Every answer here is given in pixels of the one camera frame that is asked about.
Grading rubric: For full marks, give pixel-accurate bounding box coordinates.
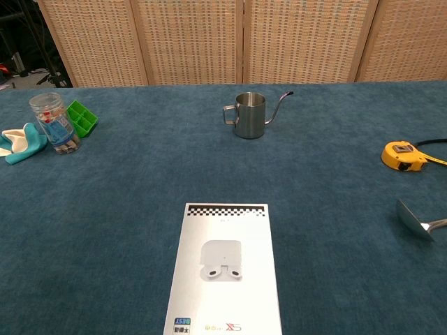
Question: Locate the yellow tape measure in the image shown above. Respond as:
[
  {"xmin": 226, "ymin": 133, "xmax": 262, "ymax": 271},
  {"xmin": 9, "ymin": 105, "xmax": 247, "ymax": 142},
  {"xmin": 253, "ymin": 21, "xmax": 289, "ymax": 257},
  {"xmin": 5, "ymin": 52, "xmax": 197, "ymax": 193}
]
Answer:
[{"xmin": 381, "ymin": 139, "xmax": 447, "ymax": 173}]

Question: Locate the steel gooseneck pitcher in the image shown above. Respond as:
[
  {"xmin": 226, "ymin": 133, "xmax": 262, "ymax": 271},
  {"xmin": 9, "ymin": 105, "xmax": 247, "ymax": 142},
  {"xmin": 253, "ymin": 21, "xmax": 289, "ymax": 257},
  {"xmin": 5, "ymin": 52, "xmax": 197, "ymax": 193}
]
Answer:
[{"xmin": 222, "ymin": 91, "xmax": 295, "ymax": 140}]

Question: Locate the blue felt table cover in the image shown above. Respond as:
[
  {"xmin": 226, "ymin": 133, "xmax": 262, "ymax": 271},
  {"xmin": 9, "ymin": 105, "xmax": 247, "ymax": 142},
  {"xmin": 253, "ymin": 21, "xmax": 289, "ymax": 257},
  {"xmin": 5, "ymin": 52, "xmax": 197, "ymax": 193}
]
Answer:
[{"xmin": 0, "ymin": 80, "xmax": 447, "ymax": 335}]

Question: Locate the wicker folding screen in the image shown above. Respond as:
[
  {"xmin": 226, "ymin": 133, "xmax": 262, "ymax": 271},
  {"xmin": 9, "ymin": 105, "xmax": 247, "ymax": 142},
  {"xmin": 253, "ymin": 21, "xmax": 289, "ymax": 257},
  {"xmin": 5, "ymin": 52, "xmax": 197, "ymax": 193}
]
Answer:
[{"xmin": 36, "ymin": 0, "xmax": 447, "ymax": 89}]

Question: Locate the white notepad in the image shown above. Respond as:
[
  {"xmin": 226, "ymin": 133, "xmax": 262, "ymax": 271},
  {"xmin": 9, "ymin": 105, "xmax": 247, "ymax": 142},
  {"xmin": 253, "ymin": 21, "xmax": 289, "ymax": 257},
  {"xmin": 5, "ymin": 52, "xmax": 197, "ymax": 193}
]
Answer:
[{"xmin": 163, "ymin": 202, "xmax": 284, "ymax": 335}]

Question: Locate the green plastic basket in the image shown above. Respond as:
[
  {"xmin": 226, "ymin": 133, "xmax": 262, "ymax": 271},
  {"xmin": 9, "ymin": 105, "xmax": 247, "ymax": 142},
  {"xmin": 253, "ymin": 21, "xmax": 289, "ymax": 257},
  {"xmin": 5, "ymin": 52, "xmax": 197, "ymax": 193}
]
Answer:
[{"xmin": 66, "ymin": 99, "xmax": 100, "ymax": 139}]

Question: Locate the clear plastic jar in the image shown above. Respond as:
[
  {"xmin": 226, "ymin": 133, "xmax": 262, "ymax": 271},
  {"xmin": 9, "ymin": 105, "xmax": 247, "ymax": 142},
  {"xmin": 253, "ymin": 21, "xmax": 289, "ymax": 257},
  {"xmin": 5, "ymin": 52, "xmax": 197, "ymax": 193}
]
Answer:
[{"xmin": 28, "ymin": 91, "xmax": 82, "ymax": 156}]

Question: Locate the teal and white cloth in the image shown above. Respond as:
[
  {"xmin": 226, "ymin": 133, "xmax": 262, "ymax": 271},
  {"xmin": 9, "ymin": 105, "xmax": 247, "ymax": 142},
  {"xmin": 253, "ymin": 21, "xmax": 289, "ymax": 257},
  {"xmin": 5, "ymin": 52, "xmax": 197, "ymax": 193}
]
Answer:
[{"xmin": 0, "ymin": 122, "xmax": 49, "ymax": 167}]

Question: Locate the black tripod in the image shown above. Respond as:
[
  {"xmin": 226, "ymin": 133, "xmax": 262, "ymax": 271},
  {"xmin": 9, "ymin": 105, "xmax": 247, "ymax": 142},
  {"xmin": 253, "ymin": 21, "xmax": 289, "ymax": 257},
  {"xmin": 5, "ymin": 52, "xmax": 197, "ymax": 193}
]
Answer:
[{"xmin": 0, "ymin": 0, "xmax": 75, "ymax": 89}]

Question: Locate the steel ladle orange handle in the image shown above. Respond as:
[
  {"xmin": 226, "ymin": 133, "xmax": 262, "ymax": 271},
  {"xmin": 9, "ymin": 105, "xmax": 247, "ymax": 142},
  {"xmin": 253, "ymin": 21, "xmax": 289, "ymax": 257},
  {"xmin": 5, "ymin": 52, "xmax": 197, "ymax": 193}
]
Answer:
[{"xmin": 395, "ymin": 198, "xmax": 447, "ymax": 243}]

